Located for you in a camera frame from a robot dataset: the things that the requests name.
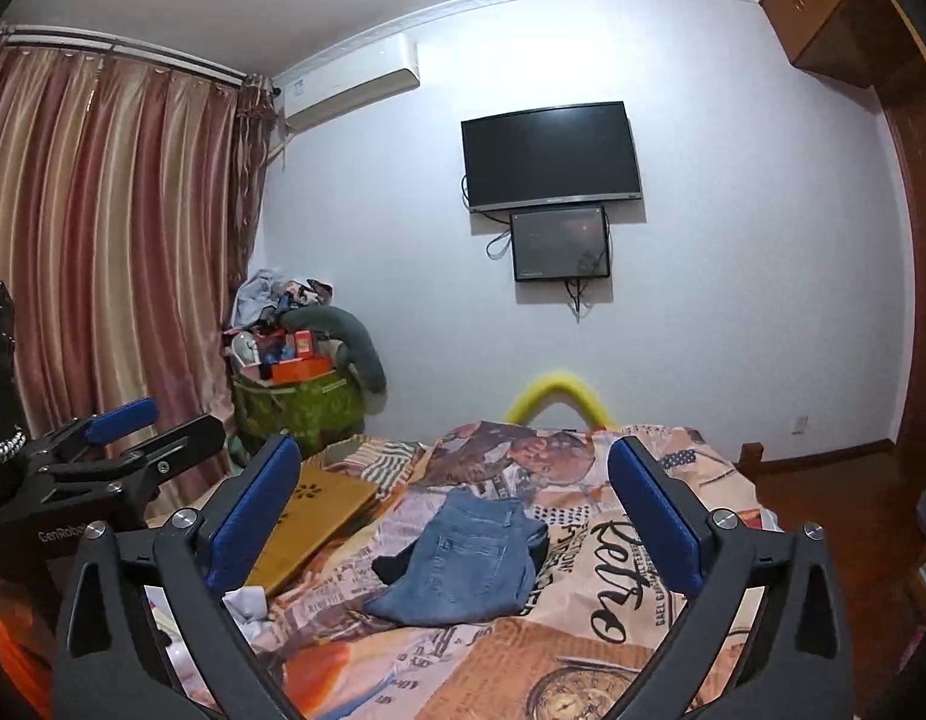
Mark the blue denim pants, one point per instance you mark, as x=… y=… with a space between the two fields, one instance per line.
x=463 y=562

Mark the orange box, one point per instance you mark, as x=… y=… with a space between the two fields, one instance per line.
x=302 y=370

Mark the wooden bed frame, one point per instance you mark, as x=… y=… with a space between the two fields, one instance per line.
x=750 y=459

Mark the black wall television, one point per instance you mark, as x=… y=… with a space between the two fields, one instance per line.
x=553 y=154

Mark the small black monitor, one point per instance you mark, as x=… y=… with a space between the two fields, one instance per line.
x=559 y=244

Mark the wooden wardrobe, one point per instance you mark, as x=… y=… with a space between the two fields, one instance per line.
x=830 y=0

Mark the wooden lap desk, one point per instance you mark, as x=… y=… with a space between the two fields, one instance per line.
x=320 y=510

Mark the black folded pants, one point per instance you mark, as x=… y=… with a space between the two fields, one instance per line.
x=392 y=568

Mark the white wall socket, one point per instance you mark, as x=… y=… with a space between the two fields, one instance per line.
x=799 y=424

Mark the white cloth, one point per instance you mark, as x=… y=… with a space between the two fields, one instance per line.
x=245 y=606

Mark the small red box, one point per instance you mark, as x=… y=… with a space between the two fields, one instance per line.
x=305 y=343

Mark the striped pink curtain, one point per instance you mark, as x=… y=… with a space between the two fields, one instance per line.
x=96 y=240

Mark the printed blanket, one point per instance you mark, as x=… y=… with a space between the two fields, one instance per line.
x=463 y=660

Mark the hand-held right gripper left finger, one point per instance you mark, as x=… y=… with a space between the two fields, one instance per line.
x=260 y=499

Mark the white air conditioner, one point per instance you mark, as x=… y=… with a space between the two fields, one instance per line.
x=343 y=86

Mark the yellow foam tube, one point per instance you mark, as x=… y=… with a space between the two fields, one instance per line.
x=557 y=382

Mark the green storage bag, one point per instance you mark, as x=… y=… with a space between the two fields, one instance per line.
x=305 y=409

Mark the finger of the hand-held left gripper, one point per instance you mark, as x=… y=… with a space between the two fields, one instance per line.
x=122 y=416
x=185 y=439

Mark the grey plush pillow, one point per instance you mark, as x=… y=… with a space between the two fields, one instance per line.
x=362 y=349

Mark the curtain rail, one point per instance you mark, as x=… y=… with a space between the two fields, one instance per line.
x=133 y=52

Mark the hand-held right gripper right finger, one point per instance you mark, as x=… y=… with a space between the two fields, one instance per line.
x=658 y=517

